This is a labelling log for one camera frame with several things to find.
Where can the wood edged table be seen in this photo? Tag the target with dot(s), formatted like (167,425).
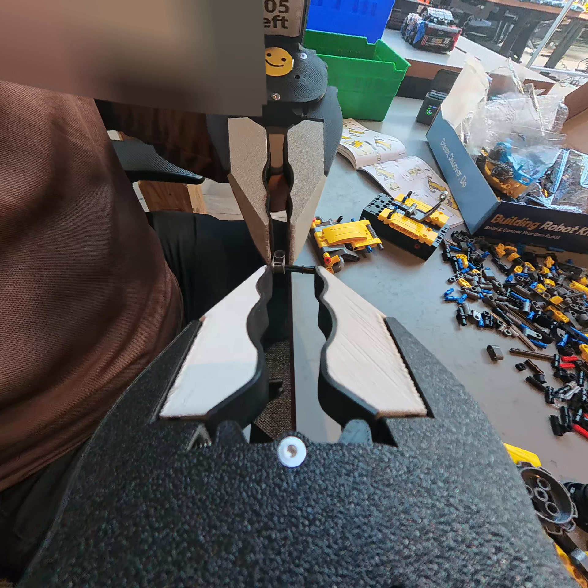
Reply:
(459,57)

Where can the black chair armrest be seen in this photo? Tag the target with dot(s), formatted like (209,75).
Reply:
(151,160)

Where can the pile of small building pieces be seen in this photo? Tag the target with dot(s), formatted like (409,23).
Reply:
(528,294)

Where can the person's black trousers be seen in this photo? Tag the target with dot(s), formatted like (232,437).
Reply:
(206,257)

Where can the yellow curved panel piece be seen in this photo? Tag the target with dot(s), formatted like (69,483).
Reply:
(521,454)

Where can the clear plastic bags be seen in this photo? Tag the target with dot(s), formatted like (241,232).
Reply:
(514,105)

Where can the toy race car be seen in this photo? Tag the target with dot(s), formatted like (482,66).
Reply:
(432,30)

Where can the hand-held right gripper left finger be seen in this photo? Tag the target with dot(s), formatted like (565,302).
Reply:
(216,363)

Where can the open instruction booklet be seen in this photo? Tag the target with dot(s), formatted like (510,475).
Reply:
(390,160)

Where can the dark grey gear wheel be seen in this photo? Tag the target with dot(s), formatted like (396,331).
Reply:
(546,496)

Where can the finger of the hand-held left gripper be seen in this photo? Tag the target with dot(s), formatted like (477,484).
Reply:
(246,160)
(307,160)

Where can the dark grey sleeve piece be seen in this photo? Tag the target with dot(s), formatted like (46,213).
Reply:
(494,353)

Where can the black rubber tyre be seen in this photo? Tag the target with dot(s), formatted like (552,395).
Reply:
(579,498)

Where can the wooden leg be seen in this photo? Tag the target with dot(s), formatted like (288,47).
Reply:
(170,197)

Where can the green plastic bin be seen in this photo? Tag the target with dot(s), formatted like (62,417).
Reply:
(363,78)

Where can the yellow curved panel assembly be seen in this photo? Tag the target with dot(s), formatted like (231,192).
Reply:
(344,239)

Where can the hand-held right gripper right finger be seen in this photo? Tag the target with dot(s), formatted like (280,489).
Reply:
(372,363)

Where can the grey holed connector piece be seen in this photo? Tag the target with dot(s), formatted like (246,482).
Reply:
(278,259)

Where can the black block with yellow beams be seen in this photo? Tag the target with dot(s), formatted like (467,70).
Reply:
(404,225)

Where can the blue plastic bin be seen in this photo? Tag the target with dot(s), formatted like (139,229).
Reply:
(349,18)

